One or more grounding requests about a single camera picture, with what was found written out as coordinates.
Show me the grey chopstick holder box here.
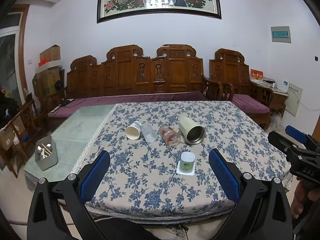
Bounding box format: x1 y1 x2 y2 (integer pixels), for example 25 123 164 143
35 135 58 171

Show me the cardboard boxes stack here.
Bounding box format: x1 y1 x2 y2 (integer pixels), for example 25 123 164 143
32 44 65 111

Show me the purple armchair cushion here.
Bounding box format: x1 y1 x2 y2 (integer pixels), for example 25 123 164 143
232 94 270 114

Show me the carved wooden sofa bench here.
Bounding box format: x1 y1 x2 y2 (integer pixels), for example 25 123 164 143
66 44 204 99

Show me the red sign card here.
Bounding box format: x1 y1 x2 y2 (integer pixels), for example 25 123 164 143
251 69 264 81

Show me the glass cup with red print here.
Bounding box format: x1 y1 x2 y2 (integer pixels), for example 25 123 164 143
159 125 181 147

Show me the clear frosted plastic cup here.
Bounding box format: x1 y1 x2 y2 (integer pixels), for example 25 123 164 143
141 124 158 144

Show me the wall breaker panel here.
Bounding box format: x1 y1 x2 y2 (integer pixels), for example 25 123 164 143
271 26 291 43

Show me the wooden side table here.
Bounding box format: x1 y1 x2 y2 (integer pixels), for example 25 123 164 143
251 81 289 116

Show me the blue floral tablecloth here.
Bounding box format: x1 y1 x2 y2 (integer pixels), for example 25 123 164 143
73 101 292 220

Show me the carved wooden armchair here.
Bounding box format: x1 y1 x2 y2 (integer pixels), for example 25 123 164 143
202 48 275 131

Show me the white wall electrical box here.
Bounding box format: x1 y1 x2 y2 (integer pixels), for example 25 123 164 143
285 83 303 116

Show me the cream steel tumbler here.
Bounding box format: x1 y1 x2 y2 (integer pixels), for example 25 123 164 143
178 116 206 145

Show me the white striped paper cup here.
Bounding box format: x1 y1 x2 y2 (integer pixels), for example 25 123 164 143
125 121 142 140

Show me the green lime yogurt cup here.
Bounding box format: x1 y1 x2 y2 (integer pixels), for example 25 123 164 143
176 152 195 176

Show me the person's right hand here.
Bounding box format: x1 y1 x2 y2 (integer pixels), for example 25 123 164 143
291 177 319 219

